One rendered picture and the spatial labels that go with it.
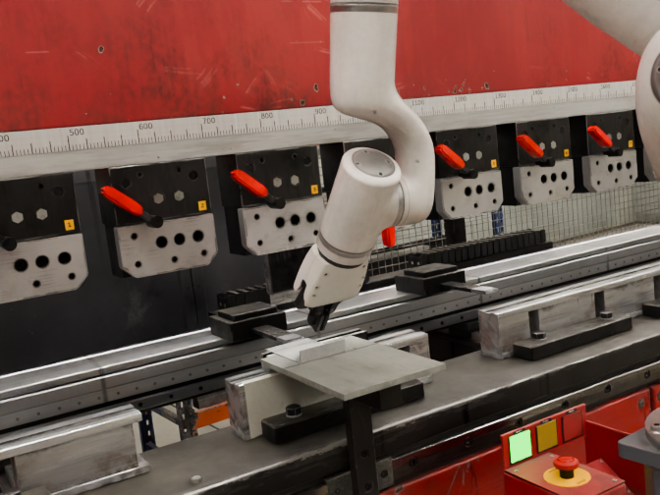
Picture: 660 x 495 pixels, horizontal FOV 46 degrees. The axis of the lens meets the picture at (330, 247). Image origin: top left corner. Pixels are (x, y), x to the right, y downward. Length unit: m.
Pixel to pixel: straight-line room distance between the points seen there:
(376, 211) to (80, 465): 0.57
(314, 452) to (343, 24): 0.64
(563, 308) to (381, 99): 0.81
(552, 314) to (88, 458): 0.96
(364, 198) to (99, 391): 0.67
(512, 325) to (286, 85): 0.68
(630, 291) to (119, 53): 1.22
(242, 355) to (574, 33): 0.94
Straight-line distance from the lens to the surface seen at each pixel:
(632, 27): 0.88
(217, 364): 1.54
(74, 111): 1.15
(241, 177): 1.18
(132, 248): 1.16
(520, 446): 1.35
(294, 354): 1.29
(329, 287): 1.16
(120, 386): 1.48
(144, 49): 1.19
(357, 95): 1.03
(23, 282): 1.13
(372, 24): 1.02
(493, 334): 1.59
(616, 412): 1.68
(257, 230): 1.23
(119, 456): 1.24
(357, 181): 1.02
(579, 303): 1.74
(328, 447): 1.24
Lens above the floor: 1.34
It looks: 8 degrees down
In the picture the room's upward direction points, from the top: 6 degrees counter-clockwise
